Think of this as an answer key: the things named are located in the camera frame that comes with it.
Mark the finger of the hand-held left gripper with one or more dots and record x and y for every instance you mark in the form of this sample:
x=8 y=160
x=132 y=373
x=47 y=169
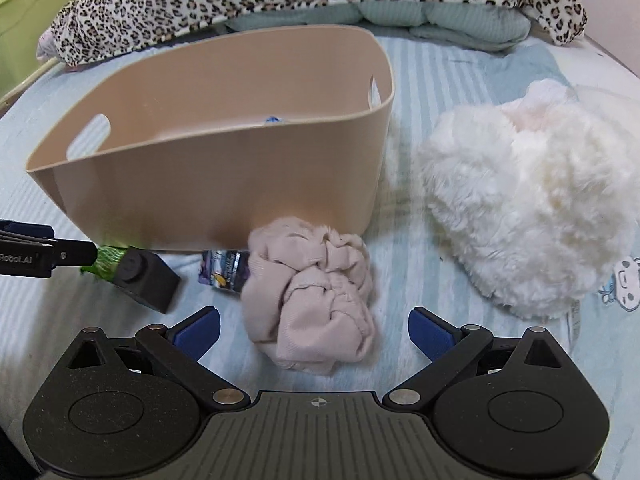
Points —
x=75 y=254

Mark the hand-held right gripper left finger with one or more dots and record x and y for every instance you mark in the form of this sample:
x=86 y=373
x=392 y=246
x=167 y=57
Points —
x=199 y=334

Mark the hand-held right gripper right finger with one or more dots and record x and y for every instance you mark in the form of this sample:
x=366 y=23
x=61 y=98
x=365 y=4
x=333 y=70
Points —
x=429 y=335

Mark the green snack packet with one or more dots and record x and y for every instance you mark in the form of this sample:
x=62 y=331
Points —
x=107 y=257

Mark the pink cloth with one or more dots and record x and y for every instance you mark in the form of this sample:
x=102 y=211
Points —
x=310 y=300

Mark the purple snack packet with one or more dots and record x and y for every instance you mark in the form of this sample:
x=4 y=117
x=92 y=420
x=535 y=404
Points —
x=225 y=270

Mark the dark grey block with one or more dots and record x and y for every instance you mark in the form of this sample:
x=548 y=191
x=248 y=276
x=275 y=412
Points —
x=150 y=280

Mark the beige plastic basket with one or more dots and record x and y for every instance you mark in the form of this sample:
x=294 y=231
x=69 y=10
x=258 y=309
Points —
x=200 y=200

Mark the white fluffy plush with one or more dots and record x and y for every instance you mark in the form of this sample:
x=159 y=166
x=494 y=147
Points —
x=525 y=200

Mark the small blue item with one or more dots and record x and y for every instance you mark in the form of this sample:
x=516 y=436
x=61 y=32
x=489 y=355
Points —
x=273 y=120

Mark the green plastic storage box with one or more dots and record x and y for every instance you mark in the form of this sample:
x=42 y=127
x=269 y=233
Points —
x=30 y=20

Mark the light blue striped bedsheet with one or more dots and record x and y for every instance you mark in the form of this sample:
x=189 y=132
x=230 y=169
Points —
x=425 y=90

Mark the leopard print blanket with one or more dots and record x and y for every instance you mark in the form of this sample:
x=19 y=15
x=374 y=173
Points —
x=200 y=0

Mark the teal quilted blanket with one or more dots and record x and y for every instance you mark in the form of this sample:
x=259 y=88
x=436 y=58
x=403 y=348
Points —
x=450 y=20

